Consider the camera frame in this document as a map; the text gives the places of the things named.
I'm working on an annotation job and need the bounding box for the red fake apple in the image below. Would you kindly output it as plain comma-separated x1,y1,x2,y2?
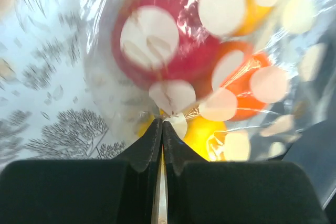
111,0,220,89

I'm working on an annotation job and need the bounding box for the floral table mat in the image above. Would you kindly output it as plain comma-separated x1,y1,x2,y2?
1,0,130,168

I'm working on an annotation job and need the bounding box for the clear zip top bag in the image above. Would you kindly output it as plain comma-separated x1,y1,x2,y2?
78,0,335,161

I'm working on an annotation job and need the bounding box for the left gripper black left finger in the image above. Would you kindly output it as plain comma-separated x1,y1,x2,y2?
1,119,162,223

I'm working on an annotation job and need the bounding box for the fake lemon yellow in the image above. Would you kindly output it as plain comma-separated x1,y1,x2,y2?
198,0,278,37

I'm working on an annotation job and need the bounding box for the yellow fake bell pepper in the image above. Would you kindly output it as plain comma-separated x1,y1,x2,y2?
136,115,250,162

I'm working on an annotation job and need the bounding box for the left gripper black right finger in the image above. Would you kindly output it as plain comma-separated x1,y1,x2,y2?
162,122,329,223

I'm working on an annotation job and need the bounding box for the fake orange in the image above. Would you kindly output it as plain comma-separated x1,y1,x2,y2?
199,40,274,122

